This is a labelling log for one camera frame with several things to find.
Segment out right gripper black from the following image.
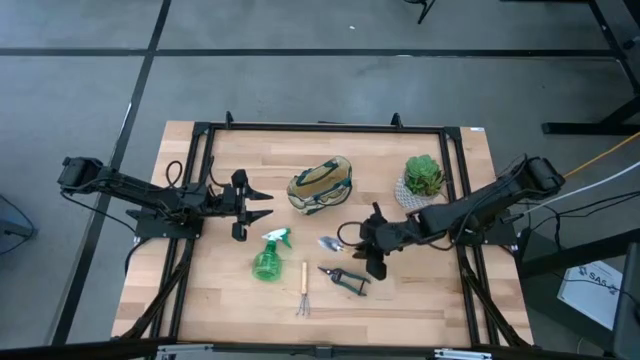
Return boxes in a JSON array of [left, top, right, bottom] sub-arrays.
[[343, 201, 405, 282]]

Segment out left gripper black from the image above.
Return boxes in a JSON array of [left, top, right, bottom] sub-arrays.
[[220, 168, 275, 243]]

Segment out wooden-handled metal hand trowel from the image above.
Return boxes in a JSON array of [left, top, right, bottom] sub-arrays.
[[316, 235, 351, 254]]

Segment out green-handled pruning shears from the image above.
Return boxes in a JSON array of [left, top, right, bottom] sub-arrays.
[[317, 266, 372, 297]]

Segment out green plastic spray bottle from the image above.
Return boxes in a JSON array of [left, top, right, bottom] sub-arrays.
[[251, 227, 294, 283]]

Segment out beige green gardening tote bag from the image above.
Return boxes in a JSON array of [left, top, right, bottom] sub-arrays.
[[286, 155, 354, 217]]

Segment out wooden-handled three-prong hand rake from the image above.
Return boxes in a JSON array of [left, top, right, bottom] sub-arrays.
[[295, 261, 312, 318]]

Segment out succulent in triangle-patterned pot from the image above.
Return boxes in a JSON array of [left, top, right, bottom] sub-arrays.
[[394, 153, 446, 210]]

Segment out black slanted beam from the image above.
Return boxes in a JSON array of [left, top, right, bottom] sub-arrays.
[[517, 227, 640, 279]]

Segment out black rig crossbar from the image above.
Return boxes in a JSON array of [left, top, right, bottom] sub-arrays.
[[0, 338, 640, 360]]

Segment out white cardboard box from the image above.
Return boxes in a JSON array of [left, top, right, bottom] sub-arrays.
[[556, 259, 625, 331]]

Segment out grey floor object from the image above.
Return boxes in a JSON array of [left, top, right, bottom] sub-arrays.
[[0, 193, 37, 256]]

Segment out black chair base leg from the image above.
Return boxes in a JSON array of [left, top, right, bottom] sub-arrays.
[[404, 0, 436, 25]]

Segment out black desk leg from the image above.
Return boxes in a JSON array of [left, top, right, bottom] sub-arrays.
[[542, 0, 640, 136]]

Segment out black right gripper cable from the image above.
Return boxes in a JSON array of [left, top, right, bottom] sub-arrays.
[[336, 220, 367, 248]]

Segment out black looped cable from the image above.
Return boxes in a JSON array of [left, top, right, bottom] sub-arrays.
[[165, 159, 184, 189], [207, 155, 227, 189]]

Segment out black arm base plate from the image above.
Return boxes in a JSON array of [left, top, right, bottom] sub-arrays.
[[452, 219, 519, 247], [126, 208, 204, 240]]

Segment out black aluminium table frame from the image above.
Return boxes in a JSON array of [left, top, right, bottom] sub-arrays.
[[112, 110, 534, 349]]

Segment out silver metal bracket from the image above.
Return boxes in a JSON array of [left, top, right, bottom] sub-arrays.
[[433, 348, 494, 360], [154, 343, 215, 360]]

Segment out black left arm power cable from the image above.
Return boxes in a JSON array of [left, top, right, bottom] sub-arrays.
[[58, 188, 146, 276]]

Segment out white cable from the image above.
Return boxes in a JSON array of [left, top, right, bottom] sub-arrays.
[[537, 160, 640, 207]]

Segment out yellow extension cable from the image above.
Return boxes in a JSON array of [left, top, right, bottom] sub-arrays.
[[563, 130, 640, 180]]

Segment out black upright post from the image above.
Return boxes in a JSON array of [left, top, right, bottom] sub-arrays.
[[610, 242, 640, 360]]

